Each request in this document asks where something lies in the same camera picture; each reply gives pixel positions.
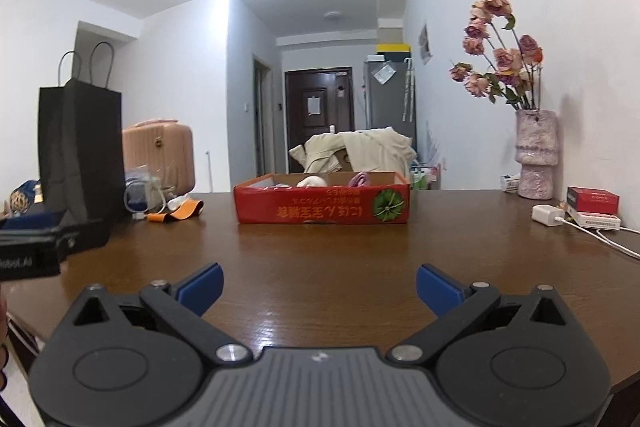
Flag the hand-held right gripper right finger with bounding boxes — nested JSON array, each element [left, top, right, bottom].
[[387, 263, 581, 366]]

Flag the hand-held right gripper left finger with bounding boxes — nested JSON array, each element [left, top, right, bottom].
[[60, 263, 253, 366]]

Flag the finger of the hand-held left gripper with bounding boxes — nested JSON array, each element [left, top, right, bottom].
[[65, 219, 114, 254], [0, 209, 67, 234]]

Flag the red cardboard box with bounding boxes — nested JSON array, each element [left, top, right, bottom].
[[233, 171, 411, 225]]

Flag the dark blue box gold ball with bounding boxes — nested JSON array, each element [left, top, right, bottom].
[[10, 179, 46, 215]]

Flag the black paper bag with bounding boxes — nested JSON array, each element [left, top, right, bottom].
[[38, 42, 126, 228]]

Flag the pink suitcase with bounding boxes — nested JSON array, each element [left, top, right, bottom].
[[122, 119, 196, 198]]

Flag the green bottles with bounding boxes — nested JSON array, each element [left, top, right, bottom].
[[410, 164, 441, 190]]

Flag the white charger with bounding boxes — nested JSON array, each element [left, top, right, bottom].
[[531, 204, 565, 226]]

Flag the beige jacket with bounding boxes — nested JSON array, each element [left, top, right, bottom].
[[289, 127, 418, 175]]

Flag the pink textured vase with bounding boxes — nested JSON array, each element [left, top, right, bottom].
[[516, 109, 558, 200]]

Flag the white flat box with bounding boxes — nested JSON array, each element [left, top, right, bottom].
[[570, 209, 622, 230]]

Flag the red flat box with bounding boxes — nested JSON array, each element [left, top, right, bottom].
[[566, 186, 621, 215]]

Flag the grey refrigerator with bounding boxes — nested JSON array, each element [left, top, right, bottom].
[[363, 59, 417, 138]]

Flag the folded umbrella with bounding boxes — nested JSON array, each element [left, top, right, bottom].
[[402, 59, 416, 122]]

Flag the dark brown door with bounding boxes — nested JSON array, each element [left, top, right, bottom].
[[285, 67, 356, 132]]

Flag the paper note on refrigerator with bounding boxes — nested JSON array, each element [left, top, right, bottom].
[[372, 62, 396, 85]]

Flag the dried pink flowers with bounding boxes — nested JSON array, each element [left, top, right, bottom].
[[448, 0, 545, 110]]

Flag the white device with cables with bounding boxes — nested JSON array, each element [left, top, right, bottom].
[[124, 167, 173, 214]]

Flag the orange strap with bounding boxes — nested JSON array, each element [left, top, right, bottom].
[[146, 200, 205, 224]]

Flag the white charger cable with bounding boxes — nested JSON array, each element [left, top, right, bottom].
[[555, 217, 640, 260]]

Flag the wall poster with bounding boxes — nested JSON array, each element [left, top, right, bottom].
[[417, 23, 432, 66]]

